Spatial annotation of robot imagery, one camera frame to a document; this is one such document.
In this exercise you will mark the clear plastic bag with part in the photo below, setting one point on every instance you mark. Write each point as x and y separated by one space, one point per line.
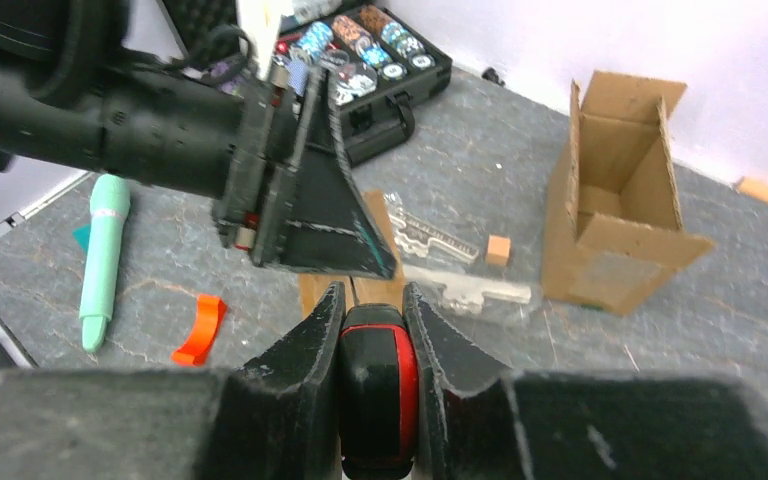
467 293

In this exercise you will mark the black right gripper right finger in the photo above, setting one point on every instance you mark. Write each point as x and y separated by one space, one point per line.
479 419

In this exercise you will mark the mint green marker pen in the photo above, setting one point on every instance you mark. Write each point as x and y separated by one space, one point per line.
109 206

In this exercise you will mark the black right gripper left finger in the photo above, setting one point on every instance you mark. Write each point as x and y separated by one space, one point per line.
273 418

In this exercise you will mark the black poker chip case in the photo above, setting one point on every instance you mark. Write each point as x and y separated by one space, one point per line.
382 67

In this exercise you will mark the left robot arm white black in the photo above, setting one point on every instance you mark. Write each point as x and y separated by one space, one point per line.
72 94

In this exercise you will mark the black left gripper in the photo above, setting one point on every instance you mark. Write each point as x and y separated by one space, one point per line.
289 199

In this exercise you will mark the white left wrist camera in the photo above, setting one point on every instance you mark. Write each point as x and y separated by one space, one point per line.
261 20

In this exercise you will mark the orange curved plastic piece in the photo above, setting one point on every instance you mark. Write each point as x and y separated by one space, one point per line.
194 352

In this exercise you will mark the red black utility knife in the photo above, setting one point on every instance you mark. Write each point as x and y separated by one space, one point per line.
378 390

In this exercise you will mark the open empty cardboard box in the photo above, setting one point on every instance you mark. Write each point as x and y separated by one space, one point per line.
614 232

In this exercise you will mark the small wooden cube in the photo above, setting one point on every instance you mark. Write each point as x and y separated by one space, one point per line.
498 250

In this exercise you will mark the orange eraser block at wall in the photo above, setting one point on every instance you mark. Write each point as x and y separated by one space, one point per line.
754 188

